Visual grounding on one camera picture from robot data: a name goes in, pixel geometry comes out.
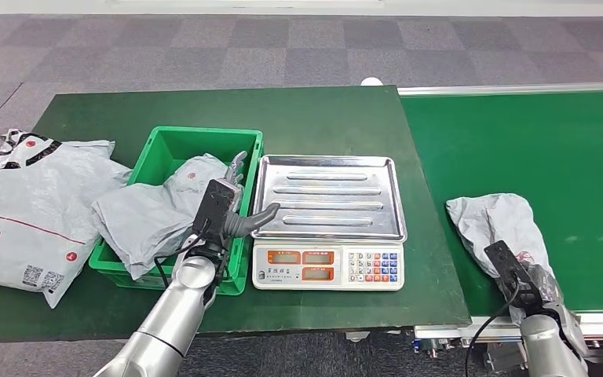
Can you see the white table foot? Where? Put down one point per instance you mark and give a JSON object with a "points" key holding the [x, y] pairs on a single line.
{"points": [[357, 336]]}

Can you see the grey parcel bag red picture print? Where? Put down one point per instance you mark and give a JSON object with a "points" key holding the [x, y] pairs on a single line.
{"points": [[494, 224]]}

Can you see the green conveyor belt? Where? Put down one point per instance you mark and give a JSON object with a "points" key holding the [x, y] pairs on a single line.
{"points": [[541, 145]]}

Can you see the white scale with steel tray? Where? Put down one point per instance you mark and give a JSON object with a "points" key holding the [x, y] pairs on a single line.
{"points": [[332, 203]]}

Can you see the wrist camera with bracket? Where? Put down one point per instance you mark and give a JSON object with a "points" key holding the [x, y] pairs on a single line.
{"points": [[502, 260], [213, 208]]}

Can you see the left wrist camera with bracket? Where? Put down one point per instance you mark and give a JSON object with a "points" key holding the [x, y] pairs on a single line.
{"points": [[213, 208]]}

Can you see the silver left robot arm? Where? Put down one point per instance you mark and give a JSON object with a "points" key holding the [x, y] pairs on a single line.
{"points": [[171, 317]]}

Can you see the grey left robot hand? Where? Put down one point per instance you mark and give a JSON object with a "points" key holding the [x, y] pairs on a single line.
{"points": [[249, 222]]}

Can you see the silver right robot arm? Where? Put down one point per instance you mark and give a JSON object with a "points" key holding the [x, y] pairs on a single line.
{"points": [[546, 348]]}

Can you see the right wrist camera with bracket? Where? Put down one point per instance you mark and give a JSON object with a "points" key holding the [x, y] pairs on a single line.
{"points": [[502, 260]]}

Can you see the grey parcel bag small red dot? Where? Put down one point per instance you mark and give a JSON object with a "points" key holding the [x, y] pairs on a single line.
{"points": [[145, 224]]}

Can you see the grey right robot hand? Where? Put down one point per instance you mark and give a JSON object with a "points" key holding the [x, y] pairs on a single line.
{"points": [[546, 289]]}

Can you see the large grey bag QR codes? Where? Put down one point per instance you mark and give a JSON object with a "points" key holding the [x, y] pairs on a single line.
{"points": [[31, 208]]}

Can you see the green plastic crate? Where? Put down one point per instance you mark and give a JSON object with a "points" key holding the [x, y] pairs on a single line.
{"points": [[197, 143]]}

